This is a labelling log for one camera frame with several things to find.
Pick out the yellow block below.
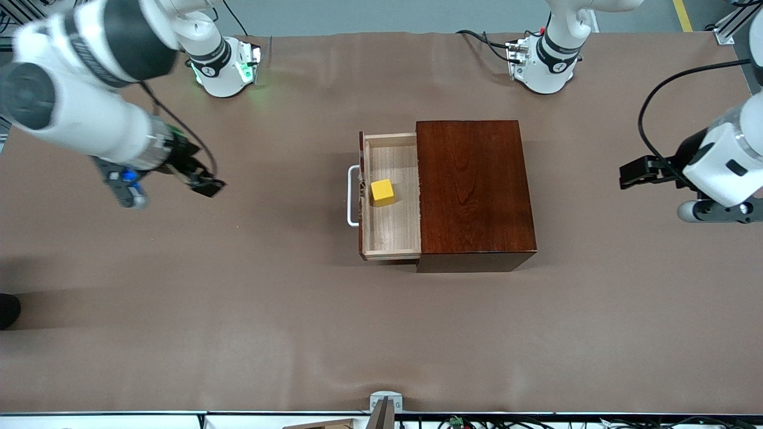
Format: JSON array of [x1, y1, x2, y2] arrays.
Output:
[[370, 178, 396, 207]]

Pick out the wooden drawer with white handle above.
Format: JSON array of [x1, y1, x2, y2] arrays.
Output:
[[347, 130, 423, 262]]

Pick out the brown table cover sheet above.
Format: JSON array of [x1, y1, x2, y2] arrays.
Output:
[[0, 31, 763, 415]]

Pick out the yellow floor tape strip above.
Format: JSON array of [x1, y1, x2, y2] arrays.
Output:
[[673, 0, 694, 33]]

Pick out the dark brown wooden cabinet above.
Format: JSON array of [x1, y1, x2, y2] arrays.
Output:
[[415, 119, 538, 273]]

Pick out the black rounded object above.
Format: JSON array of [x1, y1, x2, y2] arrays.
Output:
[[0, 293, 22, 331]]

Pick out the brown cardboard piece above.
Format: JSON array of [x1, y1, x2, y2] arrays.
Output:
[[283, 418, 359, 429]]

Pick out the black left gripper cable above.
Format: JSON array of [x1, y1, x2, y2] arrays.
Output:
[[637, 58, 753, 181]]

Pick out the black right arm base cable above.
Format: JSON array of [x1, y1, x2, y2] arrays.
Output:
[[223, 0, 249, 38]]

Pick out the black left arm base cables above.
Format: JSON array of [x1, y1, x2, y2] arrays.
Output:
[[455, 28, 520, 64]]

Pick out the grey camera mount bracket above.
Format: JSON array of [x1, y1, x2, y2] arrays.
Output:
[[370, 390, 404, 429]]

